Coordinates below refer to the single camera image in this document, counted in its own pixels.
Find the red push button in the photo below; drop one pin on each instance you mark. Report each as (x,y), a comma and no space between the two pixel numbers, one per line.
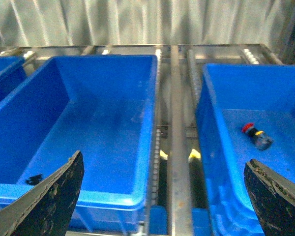
(259,138)

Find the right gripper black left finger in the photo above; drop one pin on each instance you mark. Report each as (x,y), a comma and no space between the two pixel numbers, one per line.
(46,209)

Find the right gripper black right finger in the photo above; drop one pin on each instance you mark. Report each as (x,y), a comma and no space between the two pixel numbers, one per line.
(272,197)

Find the blue bin with buttons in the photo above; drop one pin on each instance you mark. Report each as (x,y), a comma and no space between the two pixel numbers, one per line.
(2,71)

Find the metal roller rack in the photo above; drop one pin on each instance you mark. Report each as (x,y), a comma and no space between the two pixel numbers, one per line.
(179,66)

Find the small black plastic clip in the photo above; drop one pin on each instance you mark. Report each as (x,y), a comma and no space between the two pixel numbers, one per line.
(34,180)

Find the empty blue middle bin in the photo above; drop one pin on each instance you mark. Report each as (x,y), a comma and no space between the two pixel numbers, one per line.
(102,106)

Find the blue right target bin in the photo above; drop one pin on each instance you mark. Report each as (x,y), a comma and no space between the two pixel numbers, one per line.
(232,96)

